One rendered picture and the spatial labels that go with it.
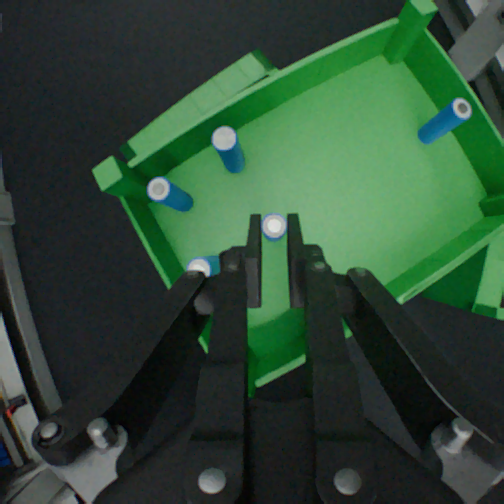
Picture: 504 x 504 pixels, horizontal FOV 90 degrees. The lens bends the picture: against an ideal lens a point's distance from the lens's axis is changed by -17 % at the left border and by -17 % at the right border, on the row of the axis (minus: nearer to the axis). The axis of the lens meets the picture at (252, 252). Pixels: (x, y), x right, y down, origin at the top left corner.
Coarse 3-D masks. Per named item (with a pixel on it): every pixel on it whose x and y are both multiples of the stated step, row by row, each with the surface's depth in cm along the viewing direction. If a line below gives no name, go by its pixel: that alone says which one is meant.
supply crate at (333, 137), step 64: (320, 64) 23; (384, 64) 26; (448, 64) 21; (192, 128) 22; (256, 128) 27; (320, 128) 26; (384, 128) 26; (128, 192) 23; (192, 192) 27; (256, 192) 27; (320, 192) 26; (384, 192) 26; (448, 192) 26; (192, 256) 27; (384, 256) 26; (448, 256) 22; (256, 320) 27; (256, 384) 22
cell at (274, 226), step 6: (270, 216) 20; (276, 216) 20; (282, 216) 20; (264, 222) 21; (270, 222) 20; (276, 222) 20; (282, 222) 20; (264, 228) 21; (270, 228) 20; (276, 228) 20; (282, 228) 20; (264, 234) 21; (270, 234) 21; (276, 234) 20; (282, 234) 20; (270, 240) 24; (276, 240) 24
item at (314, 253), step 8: (312, 248) 17; (320, 248) 17; (312, 256) 16; (320, 256) 16; (336, 280) 14; (344, 280) 14; (304, 288) 15; (336, 288) 13; (344, 288) 13; (304, 296) 15; (344, 296) 13; (352, 296) 13; (344, 304) 14; (352, 304) 13; (360, 304) 13; (344, 312) 14; (352, 312) 14; (360, 312) 13
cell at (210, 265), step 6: (198, 258) 21; (204, 258) 21; (210, 258) 22; (216, 258) 25; (192, 264) 21; (198, 264) 21; (204, 264) 21; (210, 264) 21; (216, 264) 23; (186, 270) 21; (204, 270) 21; (210, 270) 21; (216, 270) 23
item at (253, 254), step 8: (256, 216) 20; (256, 224) 19; (248, 232) 18; (256, 232) 17; (248, 240) 16; (256, 240) 16; (248, 248) 15; (256, 248) 15; (248, 256) 15; (256, 256) 15; (248, 264) 15; (256, 264) 15; (248, 272) 15; (256, 272) 15; (248, 280) 15; (256, 280) 15; (248, 288) 15; (256, 288) 15; (248, 296) 15; (256, 296) 15; (248, 304) 16; (256, 304) 16
